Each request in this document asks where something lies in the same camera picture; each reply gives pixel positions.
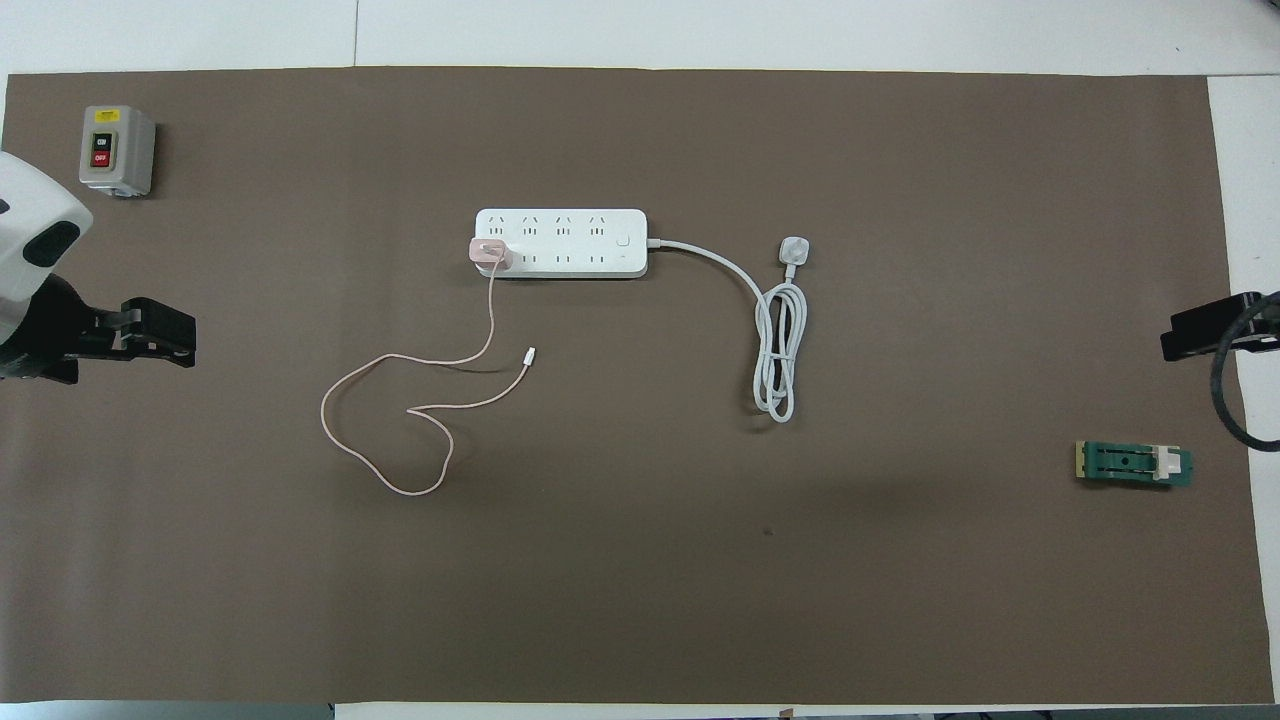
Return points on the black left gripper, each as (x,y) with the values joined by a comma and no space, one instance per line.
(45,325)

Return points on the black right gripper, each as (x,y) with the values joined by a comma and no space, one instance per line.
(1265,325)

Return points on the green knife switch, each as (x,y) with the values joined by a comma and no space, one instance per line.
(1130,463)

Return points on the brown table mat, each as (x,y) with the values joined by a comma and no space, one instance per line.
(700,580)

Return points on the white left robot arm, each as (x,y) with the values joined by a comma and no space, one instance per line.
(30,230)

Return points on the grey on-off switch box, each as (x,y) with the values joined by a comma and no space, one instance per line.
(115,150)

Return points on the white power strip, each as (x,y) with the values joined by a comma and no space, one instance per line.
(570,243)

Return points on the pink charger adapter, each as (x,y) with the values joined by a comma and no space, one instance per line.
(491,251)

